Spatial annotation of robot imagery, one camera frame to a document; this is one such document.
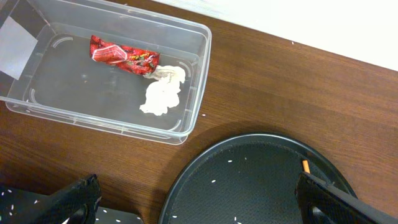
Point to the red snack wrapper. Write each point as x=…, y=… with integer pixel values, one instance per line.
x=129, y=59

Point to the white tissue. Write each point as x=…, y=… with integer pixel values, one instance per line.
x=163, y=93

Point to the black rectangular bin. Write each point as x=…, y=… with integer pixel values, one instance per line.
x=118, y=216

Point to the round black tray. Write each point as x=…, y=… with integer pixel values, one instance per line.
x=248, y=178

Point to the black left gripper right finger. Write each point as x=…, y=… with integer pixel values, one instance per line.
x=321, y=202

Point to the wooden chopstick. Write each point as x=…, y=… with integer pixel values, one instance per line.
x=306, y=167

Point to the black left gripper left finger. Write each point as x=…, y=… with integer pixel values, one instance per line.
x=75, y=203

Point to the clear plastic bin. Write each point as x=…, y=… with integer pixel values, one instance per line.
x=61, y=82

